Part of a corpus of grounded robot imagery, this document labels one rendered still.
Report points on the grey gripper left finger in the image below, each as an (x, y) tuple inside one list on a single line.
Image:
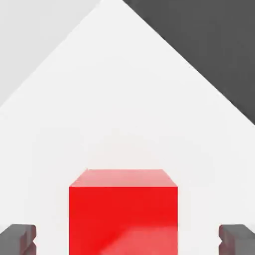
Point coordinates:
[(14, 240)]

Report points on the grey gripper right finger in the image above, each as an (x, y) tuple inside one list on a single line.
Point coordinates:
[(239, 240)]

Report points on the small red cube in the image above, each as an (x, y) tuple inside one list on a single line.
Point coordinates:
[(123, 215)]

